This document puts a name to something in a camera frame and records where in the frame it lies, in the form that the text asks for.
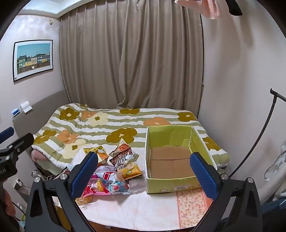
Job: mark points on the light blue snack packet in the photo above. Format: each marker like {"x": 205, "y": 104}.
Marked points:
{"x": 118, "y": 188}

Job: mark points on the brown chocolate snack packet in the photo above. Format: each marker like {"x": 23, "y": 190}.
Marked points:
{"x": 125, "y": 161}

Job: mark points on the grey headboard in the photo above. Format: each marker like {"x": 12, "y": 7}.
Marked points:
{"x": 44, "y": 104}

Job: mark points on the floral striped blanket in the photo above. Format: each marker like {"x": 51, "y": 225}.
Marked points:
{"x": 111, "y": 125}

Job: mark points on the pink floral cloth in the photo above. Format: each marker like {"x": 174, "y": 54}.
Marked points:
{"x": 192, "y": 207}

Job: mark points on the black plastic object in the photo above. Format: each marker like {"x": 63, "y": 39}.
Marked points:
{"x": 234, "y": 6}

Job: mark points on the person's left hand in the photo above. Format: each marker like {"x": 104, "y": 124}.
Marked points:
{"x": 8, "y": 203}

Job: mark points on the green cardboard box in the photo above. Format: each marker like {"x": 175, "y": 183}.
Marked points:
{"x": 169, "y": 165}

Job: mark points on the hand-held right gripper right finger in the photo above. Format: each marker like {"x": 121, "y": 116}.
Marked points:
{"x": 203, "y": 176}

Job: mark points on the black curved stand pole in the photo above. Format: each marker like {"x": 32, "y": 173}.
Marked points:
{"x": 267, "y": 127}

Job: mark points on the white tissue roll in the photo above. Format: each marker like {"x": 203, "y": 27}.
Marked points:
{"x": 25, "y": 107}

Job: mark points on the beige curtain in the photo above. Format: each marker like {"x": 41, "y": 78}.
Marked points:
{"x": 134, "y": 55}

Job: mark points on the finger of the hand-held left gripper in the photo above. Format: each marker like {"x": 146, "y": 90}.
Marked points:
{"x": 22, "y": 142}
{"x": 6, "y": 133}

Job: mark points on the blue cloth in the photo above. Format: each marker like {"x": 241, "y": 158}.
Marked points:
{"x": 274, "y": 207}

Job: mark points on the pink and white snack packet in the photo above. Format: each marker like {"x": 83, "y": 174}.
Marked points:
{"x": 95, "y": 189}

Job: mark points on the framed picture of houses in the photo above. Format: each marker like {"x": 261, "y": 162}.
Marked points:
{"x": 33, "y": 58}

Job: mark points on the clear packet of yellow snacks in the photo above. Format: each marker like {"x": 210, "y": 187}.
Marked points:
{"x": 86, "y": 202}

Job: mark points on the small blue box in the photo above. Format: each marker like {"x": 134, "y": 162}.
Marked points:
{"x": 15, "y": 112}

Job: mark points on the white patterned cloth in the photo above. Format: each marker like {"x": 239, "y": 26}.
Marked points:
{"x": 277, "y": 165}

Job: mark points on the gold foil snack packet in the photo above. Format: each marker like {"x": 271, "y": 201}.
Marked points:
{"x": 100, "y": 154}

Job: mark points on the pink pillow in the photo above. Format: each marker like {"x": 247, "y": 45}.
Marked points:
{"x": 39, "y": 156}

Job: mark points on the white and red snack packet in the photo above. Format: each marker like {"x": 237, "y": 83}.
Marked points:
{"x": 106, "y": 175}

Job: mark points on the hanging pink cloth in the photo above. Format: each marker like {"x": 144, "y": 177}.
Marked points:
{"x": 201, "y": 6}

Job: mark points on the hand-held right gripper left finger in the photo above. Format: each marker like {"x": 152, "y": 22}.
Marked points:
{"x": 85, "y": 175}

